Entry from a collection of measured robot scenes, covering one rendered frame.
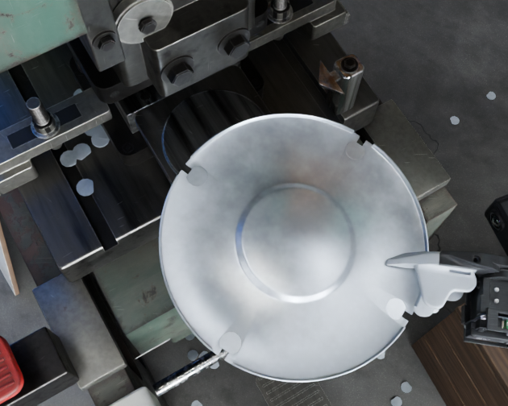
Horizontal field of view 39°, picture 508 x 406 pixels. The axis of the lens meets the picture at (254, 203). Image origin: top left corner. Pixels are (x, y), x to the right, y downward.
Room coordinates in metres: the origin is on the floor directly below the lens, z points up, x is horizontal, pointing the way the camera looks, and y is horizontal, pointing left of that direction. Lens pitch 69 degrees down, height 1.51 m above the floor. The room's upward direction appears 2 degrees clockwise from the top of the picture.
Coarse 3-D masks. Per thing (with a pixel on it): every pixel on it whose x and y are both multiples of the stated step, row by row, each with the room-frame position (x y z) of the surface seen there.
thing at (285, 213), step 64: (256, 128) 0.36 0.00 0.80; (320, 128) 0.37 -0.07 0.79; (192, 192) 0.29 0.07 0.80; (256, 192) 0.29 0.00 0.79; (320, 192) 0.30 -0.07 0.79; (384, 192) 0.30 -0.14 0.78; (192, 256) 0.22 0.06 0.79; (256, 256) 0.22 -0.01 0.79; (320, 256) 0.22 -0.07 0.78; (384, 256) 0.23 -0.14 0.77; (192, 320) 0.15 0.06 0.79; (256, 320) 0.16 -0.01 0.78; (320, 320) 0.16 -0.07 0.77; (384, 320) 0.16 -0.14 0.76
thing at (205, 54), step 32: (128, 0) 0.36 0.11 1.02; (160, 0) 0.37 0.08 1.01; (192, 0) 0.40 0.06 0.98; (224, 0) 0.40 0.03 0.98; (128, 32) 0.35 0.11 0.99; (160, 32) 0.36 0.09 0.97; (192, 32) 0.37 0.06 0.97; (224, 32) 0.38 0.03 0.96; (128, 64) 0.36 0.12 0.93; (160, 64) 0.35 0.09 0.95; (192, 64) 0.36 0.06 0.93; (224, 64) 0.38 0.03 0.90
